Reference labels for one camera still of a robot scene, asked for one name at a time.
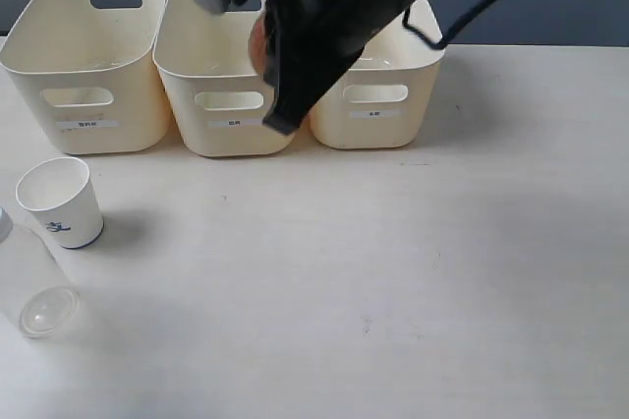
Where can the clear plastic bottle white cap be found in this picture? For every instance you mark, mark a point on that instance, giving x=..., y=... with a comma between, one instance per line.
x=36, y=295

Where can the cream plastic bin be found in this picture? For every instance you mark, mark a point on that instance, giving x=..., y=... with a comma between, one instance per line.
x=380, y=103
x=85, y=70
x=216, y=96

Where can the left cream plastic bin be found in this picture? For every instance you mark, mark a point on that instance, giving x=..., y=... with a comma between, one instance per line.
x=85, y=70

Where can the white paper cup blue logo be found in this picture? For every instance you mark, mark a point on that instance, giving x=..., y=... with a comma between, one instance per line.
x=59, y=194

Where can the right cream plastic bin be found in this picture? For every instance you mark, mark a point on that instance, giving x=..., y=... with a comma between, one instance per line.
x=380, y=103

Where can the middle cream plastic bin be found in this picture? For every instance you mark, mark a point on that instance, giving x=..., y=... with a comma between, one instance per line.
x=216, y=96

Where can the brown wooden cup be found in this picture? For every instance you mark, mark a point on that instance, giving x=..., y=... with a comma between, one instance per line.
x=257, y=45

